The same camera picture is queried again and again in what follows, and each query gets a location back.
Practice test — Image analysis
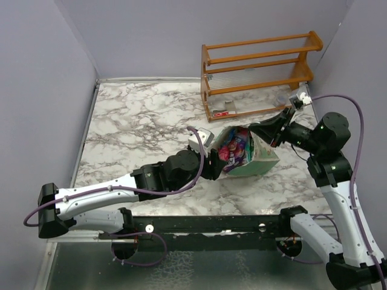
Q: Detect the purple Fox's candy bag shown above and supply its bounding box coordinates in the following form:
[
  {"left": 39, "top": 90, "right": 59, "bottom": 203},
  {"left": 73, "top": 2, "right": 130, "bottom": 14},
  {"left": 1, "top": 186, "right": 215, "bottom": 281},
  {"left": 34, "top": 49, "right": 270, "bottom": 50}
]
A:
[{"left": 218, "top": 126, "right": 249, "bottom": 173}]

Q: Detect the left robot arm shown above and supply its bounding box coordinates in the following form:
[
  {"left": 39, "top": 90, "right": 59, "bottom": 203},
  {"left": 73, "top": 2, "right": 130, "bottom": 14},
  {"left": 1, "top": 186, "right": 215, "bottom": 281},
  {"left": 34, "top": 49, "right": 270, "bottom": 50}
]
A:
[{"left": 38, "top": 149, "right": 227, "bottom": 239}]

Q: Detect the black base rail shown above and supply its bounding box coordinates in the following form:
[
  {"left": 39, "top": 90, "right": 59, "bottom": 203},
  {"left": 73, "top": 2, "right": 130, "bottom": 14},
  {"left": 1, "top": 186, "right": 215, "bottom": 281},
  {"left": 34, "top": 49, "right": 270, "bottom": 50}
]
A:
[{"left": 99, "top": 211, "right": 306, "bottom": 253}]

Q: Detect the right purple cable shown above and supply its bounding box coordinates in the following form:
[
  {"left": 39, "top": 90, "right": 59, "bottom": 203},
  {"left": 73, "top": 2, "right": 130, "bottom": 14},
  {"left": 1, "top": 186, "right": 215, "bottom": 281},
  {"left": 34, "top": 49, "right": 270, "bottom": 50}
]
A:
[{"left": 310, "top": 94, "right": 387, "bottom": 282}]

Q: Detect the grey metal bracket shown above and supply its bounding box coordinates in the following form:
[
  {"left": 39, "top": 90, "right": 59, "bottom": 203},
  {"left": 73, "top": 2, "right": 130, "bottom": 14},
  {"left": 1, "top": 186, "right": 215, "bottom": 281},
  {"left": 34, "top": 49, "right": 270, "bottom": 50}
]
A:
[{"left": 224, "top": 101, "right": 236, "bottom": 114}]

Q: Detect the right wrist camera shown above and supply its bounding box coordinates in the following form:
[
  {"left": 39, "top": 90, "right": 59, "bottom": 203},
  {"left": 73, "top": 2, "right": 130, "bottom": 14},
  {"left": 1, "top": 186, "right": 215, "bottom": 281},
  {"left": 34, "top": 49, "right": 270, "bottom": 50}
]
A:
[{"left": 289, "top": 85, "right": 312, "bottom": 112}]

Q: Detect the small clear jar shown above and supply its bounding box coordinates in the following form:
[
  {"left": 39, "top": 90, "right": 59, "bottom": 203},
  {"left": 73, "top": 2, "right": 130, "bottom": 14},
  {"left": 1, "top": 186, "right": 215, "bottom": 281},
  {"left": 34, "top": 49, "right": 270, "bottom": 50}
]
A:
[{"left": 273, "top": 95, "right": 288, "bottom": 107}]

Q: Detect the wooden two-tier rack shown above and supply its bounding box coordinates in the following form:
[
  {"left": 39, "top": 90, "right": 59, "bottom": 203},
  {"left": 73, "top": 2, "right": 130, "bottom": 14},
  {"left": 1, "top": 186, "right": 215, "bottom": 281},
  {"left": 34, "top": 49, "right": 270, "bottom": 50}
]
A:
[{"left": 200, "top": 31, "right": 324, "bottom": 122}]

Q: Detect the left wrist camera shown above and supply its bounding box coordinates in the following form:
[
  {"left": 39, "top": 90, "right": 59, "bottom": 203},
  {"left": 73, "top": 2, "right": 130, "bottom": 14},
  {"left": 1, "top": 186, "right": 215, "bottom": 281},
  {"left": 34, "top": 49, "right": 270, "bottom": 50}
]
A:
[{"left": 188, "top": 127, "right": 215, "bottom": 152}]

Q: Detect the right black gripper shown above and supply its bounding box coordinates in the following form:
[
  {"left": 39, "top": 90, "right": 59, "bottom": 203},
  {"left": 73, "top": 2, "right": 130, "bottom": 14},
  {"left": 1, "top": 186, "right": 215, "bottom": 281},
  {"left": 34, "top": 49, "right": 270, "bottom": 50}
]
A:
[{"left": 249, "top": 106, "right": 323, "bottom": 153}]

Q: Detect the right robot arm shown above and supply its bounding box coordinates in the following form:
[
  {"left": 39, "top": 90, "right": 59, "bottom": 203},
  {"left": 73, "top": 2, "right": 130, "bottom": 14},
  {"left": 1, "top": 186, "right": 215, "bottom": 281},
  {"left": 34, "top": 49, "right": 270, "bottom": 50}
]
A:
[{"left": 248, "top": 108, "right": 386, "bottom": 289}]

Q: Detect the red white small box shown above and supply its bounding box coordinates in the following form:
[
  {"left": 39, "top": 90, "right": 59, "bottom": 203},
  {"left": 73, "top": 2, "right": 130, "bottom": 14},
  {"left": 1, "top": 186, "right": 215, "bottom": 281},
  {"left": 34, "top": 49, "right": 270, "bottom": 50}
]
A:
[{"left": 213, "top": 111, "right": 236, "bottom": 118}]

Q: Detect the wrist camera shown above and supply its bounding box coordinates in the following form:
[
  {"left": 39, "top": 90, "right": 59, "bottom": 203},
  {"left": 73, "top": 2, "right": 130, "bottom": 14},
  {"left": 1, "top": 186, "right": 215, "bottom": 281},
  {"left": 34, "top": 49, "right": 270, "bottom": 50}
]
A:
[
  {"left": 289, "top": 85, "right": 312, "bottom": 112},
  {"left": 188, "top": 127, "right": 215, "bottom": 152}
]

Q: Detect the green paper gift bag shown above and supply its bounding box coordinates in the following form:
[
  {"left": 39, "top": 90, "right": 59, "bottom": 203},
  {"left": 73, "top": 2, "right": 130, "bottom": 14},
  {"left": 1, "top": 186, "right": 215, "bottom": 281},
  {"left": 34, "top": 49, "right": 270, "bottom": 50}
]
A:
[{"left": 212, "top": 126, "right": 279, "bottom": 178}]

